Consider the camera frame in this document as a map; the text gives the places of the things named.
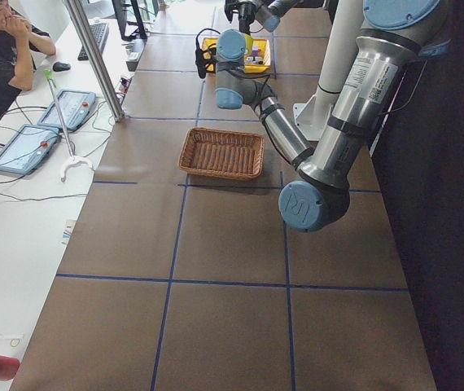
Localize yellow tape roll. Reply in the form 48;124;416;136
243;33;253;55

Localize brown wicker basket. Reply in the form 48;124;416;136
178;127;265;181

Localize yellow plastic basket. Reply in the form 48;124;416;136
199;37;271;73

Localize white reach grabber tool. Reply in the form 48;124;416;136
43;68;94;182

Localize far teach pendant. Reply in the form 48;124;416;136
37;90;96;132

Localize teach pendant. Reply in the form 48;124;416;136
37;90;96;132
0;124;60;175

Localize black monitor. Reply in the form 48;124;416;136
112;0;147;42

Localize near teach pendant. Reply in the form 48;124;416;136
0;124;60;175

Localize black keyboard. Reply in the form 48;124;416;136
77;22;109;61

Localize black computer mouse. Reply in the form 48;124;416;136
52;61;71;72

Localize seated person in black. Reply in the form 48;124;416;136
0;1;56;119

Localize aluminium frame post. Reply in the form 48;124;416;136
63;0;125;123

